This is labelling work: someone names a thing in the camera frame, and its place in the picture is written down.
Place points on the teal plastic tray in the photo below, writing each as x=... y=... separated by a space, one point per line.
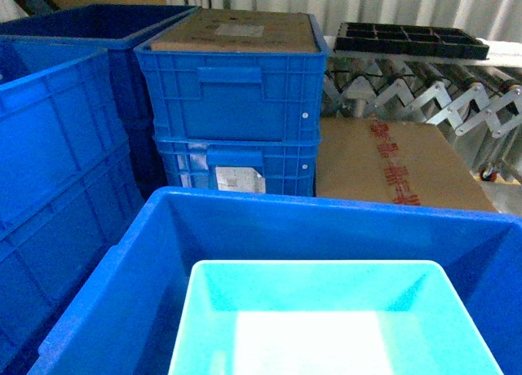
x=326 y=317

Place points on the blue crate stack left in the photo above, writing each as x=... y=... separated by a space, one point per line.
x=67 y=188

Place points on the blue crate lower stacked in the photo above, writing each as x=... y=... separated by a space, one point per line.
x=282 y=168

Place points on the blue crate with cardboard top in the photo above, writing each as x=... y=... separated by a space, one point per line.
x=236 y=75

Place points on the brown cardboard box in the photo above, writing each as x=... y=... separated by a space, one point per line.
x=400 y=163

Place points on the black compartment tray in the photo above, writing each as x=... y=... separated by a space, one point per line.
x=397 y=39

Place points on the large blue bin front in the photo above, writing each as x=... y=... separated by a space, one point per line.
x=124 y=318

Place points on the extendable roller conveyor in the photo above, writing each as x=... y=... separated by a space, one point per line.
x=476 y=104

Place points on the dark blue crate rear left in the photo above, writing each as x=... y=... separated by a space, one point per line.
x=119 y=29

